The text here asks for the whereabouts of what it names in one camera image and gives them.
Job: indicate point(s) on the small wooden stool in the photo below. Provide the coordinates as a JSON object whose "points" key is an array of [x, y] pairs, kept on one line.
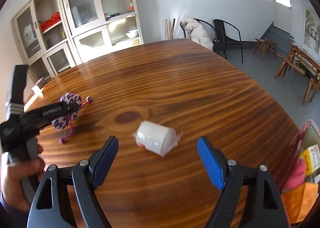
{"points": [[265, 46]]}

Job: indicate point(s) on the wooden dining table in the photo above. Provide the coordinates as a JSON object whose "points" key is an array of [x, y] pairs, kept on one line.
{"points": [[303, 63]]}

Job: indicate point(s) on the hanging scroll painting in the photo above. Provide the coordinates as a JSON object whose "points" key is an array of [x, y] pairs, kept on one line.
{"points": [[311, 29]]}

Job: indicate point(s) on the pink tin box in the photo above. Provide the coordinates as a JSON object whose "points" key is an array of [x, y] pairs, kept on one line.
{"points": [[306, 137]]}

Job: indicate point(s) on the long wooden bench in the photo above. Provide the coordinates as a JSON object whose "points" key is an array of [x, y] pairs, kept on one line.
{"points": [[309, 87]]}

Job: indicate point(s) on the person's left hand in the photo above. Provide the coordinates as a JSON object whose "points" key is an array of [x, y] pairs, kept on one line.
{"points": [[13, 199]]}

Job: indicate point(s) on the light orange toy cube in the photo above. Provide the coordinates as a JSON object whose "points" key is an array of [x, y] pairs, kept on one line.
{"points": [[299, 201]]}

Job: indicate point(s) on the black metal chair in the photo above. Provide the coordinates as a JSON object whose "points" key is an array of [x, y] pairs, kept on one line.
{"points": [[222, 36]]}

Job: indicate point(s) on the green white medicine box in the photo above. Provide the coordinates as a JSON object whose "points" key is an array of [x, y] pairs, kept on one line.
{"points": [[311, 157]]}

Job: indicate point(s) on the white puffer jacket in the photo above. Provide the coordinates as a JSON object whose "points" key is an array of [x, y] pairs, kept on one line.
{"points": [[194, 31]]}

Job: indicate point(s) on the purple sleeve forearm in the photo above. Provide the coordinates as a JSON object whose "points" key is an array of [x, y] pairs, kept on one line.
{"points": [[12, 217]]}

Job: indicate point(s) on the small white box on table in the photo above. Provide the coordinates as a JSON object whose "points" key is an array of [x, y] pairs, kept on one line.
{"points": [[38, 87]]}

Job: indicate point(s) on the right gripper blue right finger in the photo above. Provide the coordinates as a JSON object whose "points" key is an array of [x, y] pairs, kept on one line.
{"points": [[263, 207]]}

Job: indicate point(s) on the beige glass-door cabinet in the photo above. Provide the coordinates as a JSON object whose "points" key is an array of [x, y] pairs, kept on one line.
{"points": [[55, 35]]}

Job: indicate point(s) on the white tissue pack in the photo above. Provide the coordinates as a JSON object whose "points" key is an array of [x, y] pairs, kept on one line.
{"points": [[156, 138]]}

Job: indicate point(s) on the wooden measuring stick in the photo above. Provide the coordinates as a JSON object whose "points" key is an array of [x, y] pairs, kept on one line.
{"points": [[166, 32]]}

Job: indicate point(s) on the pink foam twist roller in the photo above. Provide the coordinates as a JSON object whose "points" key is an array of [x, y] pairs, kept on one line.
{"points": [[297, 175]]}

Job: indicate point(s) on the black chair with white jacket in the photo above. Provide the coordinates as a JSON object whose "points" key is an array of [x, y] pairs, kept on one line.
{"points": [[211, 27]]}

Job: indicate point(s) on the white bowl in cabinet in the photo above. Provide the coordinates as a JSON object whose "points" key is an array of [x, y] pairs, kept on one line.
{"points": [[132, 33]]}

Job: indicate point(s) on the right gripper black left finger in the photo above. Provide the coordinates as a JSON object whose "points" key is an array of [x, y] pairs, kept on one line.
{"points": [[51, 205]]}

